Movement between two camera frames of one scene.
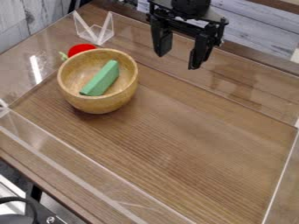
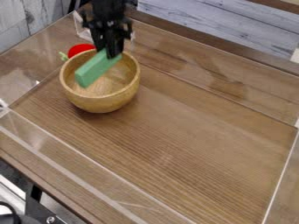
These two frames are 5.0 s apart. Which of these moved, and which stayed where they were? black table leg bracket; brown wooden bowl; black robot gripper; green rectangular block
Moved: green rectangular block; black robot gripper
Stayed: brown wooden bowl; black table leg bracket
